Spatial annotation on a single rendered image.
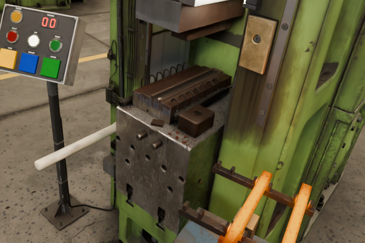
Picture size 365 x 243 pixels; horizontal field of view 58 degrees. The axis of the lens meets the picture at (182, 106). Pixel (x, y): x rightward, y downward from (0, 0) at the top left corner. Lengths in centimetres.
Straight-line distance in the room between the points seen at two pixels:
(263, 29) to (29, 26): 96
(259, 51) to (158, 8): 35
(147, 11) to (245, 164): 66
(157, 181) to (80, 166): 120
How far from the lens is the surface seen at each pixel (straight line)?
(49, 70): 146
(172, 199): 134
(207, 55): 165
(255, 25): 107
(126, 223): 173
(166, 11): 111
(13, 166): 257
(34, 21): 154
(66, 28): 146
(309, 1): 103
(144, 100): 130
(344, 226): 246
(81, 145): 161
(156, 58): 147
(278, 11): 106
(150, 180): 138
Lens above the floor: 160
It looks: 30 degrees down
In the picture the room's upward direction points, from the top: 7 degrees clockwise
